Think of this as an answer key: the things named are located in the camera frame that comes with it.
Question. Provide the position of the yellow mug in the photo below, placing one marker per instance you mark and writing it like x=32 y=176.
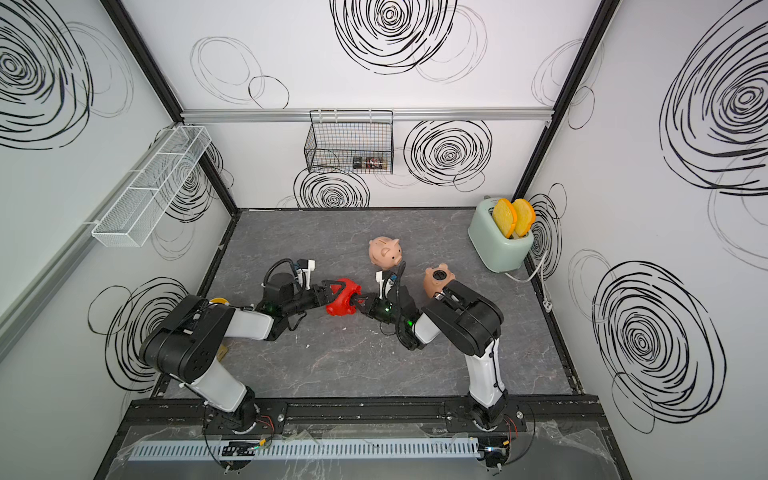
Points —
x=219 y=301

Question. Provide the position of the yellow toast slice right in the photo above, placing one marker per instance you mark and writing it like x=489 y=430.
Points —
x=526 y=217

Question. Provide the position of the white wire wall shelf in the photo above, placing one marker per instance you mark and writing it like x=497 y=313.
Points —
x=168 y=183

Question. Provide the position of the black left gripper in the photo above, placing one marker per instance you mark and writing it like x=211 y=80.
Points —
x=325 y=294

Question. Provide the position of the small items in basket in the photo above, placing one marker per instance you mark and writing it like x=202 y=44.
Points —
x=369 y=163

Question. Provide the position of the red piggy bank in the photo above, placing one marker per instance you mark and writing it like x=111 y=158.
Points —
x=343 y=292

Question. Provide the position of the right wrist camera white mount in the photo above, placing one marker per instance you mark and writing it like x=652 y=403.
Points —
x=386 y=280

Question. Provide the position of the black wire wall basket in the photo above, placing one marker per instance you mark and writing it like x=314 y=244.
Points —
x=335 y=137

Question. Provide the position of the orange-tan piggy bank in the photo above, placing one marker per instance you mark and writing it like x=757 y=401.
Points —
x=436 y=278

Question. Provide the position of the yellow toast slice left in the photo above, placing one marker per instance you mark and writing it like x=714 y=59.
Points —
x=505 y=217

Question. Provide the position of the white slotted cable duct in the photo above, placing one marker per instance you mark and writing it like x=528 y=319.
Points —
x=306 y=449

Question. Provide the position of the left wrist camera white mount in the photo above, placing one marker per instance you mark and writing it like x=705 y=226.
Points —
x=305 y=267

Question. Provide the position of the mint green toaster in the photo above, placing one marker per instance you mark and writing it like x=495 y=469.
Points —
x=498 y=254

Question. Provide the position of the yellow toast slice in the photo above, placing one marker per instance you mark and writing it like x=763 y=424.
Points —
x=526 y=217
x=505 y=217

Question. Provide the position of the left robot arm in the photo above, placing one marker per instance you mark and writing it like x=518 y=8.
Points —
x=185 y=344

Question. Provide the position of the light pink piggy bank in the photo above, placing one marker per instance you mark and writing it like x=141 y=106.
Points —
x=385 y=252

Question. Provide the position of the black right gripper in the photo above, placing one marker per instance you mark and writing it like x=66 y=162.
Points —
x=372 y=304

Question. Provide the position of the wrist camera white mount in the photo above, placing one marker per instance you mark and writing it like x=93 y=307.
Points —
x=386 y=280
x=305 y=267

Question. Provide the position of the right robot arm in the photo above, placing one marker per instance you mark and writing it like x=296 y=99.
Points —
x=471 y=323

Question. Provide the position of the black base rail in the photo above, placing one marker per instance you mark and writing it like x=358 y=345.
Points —
x=453 y=414

